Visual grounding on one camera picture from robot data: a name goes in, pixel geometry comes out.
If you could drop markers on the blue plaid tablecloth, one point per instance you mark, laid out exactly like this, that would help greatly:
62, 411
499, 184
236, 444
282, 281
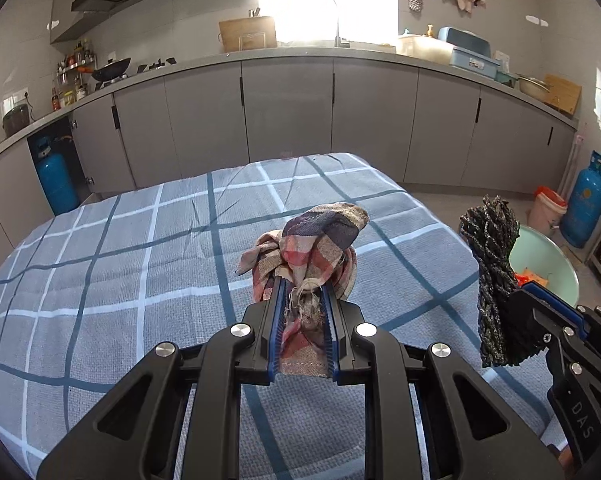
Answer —
88, 293

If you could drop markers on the red blue snack wrapper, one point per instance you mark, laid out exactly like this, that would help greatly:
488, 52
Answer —
528, 276

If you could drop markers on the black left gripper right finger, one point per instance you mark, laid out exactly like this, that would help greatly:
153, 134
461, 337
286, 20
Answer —
361, 353

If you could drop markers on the white plastic container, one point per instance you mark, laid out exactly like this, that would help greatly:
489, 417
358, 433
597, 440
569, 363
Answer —
425, 48

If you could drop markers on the red white bucket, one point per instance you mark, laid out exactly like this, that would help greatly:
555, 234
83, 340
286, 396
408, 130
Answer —
547, 211

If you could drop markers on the blue storage box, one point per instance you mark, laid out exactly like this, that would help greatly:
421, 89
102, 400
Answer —
470, 52

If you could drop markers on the plaid checkered cloth rag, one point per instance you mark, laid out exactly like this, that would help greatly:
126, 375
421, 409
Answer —
313, 249

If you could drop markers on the black wok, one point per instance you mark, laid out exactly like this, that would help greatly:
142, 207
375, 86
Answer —
109, 72

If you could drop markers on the green trash basin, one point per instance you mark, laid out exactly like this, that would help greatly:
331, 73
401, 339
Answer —
535, 252

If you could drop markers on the spice rack with bottles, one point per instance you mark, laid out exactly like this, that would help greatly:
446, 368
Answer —
71, 83

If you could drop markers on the wooden board right counter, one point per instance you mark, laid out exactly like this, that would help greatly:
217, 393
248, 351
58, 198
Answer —
563, 94

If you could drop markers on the blue gas cylinder right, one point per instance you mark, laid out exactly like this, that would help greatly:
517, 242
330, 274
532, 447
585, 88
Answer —
584, 205

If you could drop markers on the wooden cutting board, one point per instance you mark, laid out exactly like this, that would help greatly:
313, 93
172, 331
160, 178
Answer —
245, 34

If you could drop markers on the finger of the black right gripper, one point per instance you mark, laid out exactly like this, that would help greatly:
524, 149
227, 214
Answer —
545, 329
585, 321

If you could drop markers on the white pot with lid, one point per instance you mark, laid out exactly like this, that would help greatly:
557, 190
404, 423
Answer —
533, 87

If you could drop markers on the black rice cooker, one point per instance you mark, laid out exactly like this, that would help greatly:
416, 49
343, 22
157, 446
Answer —
16, 119

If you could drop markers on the grey kitchen counter cabinets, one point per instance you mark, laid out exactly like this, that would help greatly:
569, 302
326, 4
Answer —
423, 125

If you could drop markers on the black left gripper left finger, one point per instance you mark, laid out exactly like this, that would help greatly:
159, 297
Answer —
246, 353

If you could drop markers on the blue gas cylinder under counter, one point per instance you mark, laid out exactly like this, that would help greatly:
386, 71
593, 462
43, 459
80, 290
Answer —
54, 177

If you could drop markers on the chrome sink faucet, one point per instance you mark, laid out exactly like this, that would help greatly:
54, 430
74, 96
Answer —
339, 40

